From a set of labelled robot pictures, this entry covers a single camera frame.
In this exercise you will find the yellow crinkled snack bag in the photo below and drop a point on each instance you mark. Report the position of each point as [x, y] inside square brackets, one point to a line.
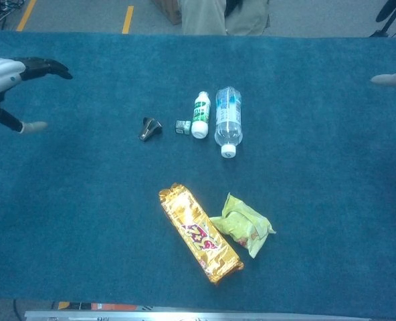
[241, 227]

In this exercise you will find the orange black strip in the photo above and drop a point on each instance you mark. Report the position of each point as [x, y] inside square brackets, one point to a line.
[104, 306]

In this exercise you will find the blue felt table cloth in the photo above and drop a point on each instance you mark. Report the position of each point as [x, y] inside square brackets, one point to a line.
[67, 200]

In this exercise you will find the aluminium frame rail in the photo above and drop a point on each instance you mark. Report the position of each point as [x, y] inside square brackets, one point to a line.
[117, 316]

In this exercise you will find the black metal staple remover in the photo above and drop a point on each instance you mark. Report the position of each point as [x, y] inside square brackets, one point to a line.
[149, 128]

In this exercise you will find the black tripod stand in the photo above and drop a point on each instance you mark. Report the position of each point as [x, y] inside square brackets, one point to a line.
[383, 32]

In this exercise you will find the yellow floor tape strip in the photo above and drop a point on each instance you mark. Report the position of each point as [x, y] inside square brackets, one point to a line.
[128, 20]
[26, 15]

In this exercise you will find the person in beige trousers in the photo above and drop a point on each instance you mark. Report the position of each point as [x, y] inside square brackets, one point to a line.
[204, 16]

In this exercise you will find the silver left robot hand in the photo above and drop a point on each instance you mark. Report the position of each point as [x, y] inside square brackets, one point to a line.
[0, 77]

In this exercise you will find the clear plastic water bottle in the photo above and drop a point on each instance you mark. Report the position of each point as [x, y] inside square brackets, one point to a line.
[228, 127]

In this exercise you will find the long golden yellow biscuit pack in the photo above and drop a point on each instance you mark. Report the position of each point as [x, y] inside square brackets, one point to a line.
[201, 234]

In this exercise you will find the small white green-label milk bottle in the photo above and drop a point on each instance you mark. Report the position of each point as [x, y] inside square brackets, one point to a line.
[200, 115]

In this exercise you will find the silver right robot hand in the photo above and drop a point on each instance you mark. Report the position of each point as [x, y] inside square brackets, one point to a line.
[393, 78]

